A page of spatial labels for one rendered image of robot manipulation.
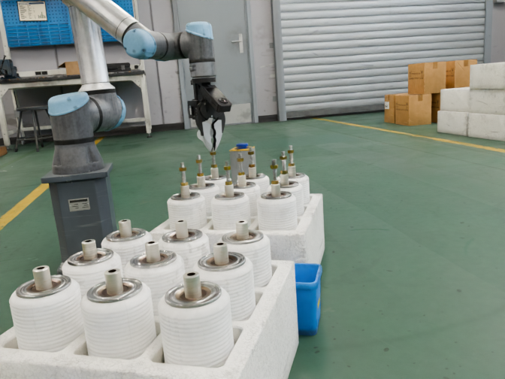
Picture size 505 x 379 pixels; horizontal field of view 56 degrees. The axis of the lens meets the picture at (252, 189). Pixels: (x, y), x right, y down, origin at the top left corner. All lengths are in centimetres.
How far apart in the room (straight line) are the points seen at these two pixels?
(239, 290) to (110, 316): 19
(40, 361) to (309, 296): 52
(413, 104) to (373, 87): 205
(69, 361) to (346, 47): 638
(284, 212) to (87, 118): 69
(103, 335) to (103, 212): 85
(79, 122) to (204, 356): 99
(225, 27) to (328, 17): 139
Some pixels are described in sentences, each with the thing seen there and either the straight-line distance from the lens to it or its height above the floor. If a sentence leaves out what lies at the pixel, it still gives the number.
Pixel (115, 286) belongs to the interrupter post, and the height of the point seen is 26.
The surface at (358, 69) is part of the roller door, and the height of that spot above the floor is 61.
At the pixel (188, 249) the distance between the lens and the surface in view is 85.
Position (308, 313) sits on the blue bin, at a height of 5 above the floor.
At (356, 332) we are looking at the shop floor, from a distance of 105.
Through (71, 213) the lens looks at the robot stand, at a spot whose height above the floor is 18.
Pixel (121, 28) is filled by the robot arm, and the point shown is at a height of 69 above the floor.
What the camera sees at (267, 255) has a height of 22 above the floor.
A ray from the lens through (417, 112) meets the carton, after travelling 500.
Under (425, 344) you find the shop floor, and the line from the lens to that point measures 103.
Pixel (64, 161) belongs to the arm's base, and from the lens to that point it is 149.
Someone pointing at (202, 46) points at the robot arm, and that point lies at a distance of 139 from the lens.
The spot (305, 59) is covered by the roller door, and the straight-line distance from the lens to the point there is 663.
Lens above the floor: 52
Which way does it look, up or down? 13 degrees down
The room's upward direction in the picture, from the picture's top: 4 degrees counter-clockwise
